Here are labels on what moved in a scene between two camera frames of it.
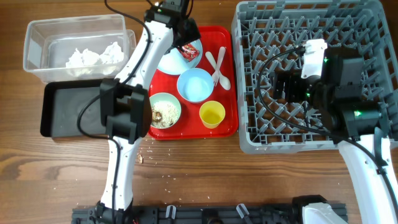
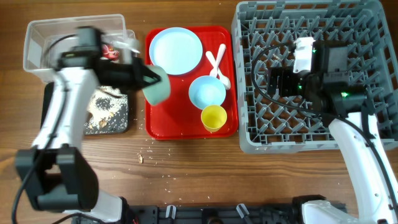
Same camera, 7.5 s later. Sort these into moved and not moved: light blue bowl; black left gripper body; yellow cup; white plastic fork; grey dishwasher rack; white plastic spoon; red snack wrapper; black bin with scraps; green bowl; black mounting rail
Moved: white plastic fork; red snack wrapper; green bowl; black bin with scraps; light blue bowl; black left gripper body; yellow cup
Not moved: grey dishwasher rack; white plastic spoon; black mounting rail
